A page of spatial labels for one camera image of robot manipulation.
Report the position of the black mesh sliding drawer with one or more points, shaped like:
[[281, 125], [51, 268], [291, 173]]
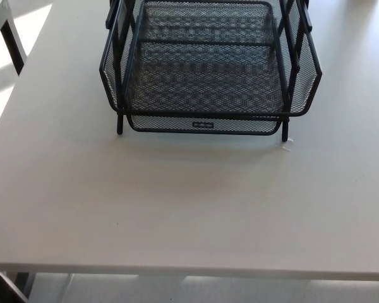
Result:
[[202, 79]]

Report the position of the grey desk leg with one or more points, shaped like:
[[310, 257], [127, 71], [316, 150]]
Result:
[[24, 287]]

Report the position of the black mesh tray with label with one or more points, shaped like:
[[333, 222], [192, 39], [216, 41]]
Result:
[[240, 124]]

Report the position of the clear tape piece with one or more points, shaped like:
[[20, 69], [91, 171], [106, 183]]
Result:
[[285, 145]]

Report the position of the dark chair frame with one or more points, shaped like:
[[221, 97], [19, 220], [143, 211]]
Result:
[[9, 287]]

